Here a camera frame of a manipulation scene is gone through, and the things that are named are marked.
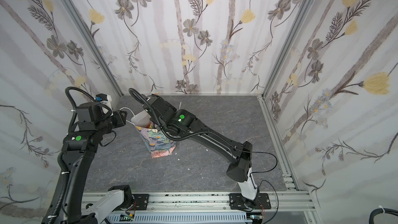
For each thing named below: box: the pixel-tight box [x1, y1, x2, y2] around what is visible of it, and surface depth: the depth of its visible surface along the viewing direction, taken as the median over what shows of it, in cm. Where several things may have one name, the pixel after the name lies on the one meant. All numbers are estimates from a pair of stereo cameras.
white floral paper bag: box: [131, 110, 177, 159], surface depth 79 cm
